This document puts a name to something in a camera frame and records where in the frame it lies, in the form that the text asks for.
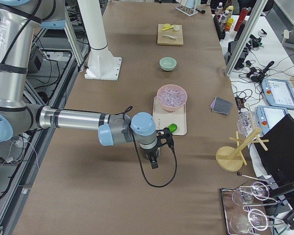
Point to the teach pendant tablet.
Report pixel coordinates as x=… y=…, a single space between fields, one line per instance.
x=269 y=116
x=278 y=93

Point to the grey folded cloth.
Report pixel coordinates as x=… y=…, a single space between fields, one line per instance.
x=221 y=106

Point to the mint green bowl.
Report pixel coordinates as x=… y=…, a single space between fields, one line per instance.
x=167 y=63

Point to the white plastic spoon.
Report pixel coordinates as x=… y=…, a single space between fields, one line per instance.
x=170 y=36

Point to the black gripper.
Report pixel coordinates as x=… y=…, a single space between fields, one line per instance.
x=150 y=153

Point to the white pillar stand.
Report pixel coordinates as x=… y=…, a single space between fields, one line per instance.
x=102 y=64

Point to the wooden mug tree stand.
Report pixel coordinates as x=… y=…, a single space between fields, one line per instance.
x=232 y=159

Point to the pastel cup rack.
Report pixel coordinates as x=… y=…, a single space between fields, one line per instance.
x=189 y=7

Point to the wooden cutting board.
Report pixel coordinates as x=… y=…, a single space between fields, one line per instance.
x=169 y=42

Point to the black monitor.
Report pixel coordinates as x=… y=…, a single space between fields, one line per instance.
x=278 y=159

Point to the pink bowl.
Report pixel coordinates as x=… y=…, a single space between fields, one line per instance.
x=170 y=108

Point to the green lime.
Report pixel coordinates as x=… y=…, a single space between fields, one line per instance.
x=172 y=127

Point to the wine glass rack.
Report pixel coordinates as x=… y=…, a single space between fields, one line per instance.
x=244 y=212

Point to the aluminium frame post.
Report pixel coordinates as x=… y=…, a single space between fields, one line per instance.
x=252 y=20

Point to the pile of clear ice cubes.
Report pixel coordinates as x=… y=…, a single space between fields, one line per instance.
x=172 y=96

